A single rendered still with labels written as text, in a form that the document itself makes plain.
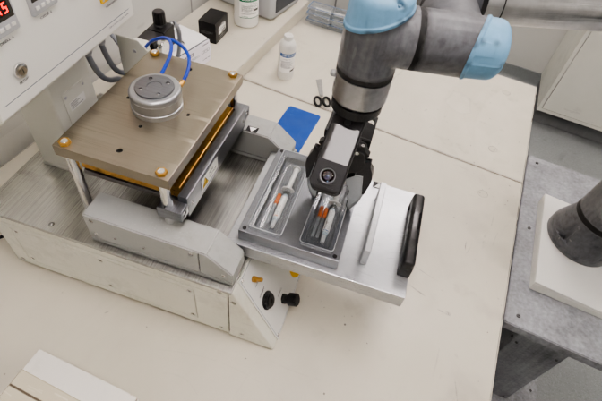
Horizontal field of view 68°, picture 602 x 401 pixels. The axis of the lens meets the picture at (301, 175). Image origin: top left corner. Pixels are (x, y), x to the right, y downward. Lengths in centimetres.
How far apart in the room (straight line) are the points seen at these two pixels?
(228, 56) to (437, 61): 96
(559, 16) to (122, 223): 69
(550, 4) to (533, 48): 247
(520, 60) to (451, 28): 266
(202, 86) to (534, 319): 81
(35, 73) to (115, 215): 23
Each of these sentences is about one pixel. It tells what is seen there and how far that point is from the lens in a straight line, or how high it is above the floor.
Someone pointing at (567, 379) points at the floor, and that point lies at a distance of 202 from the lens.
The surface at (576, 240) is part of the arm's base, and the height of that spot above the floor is 83.
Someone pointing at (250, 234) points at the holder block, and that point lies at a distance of 71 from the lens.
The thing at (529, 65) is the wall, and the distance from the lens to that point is 323.
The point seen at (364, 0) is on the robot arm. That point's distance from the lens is 52.
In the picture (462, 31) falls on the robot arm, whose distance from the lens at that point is 56.
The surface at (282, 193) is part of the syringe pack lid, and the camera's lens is 75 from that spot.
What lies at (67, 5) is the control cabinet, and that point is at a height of 124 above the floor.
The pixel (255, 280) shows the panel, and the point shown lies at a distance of 78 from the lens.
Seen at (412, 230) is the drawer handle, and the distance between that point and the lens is 74.
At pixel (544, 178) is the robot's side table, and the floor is 75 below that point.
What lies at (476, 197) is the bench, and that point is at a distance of 122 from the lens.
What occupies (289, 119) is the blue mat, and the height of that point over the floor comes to 75.
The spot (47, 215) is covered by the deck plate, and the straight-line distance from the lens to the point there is 87.
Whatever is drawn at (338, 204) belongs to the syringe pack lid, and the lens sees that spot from 75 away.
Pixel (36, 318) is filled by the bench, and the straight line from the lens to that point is 99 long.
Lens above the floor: 158
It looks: 47 degrees down
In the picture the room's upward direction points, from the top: 9 degrees clockwise
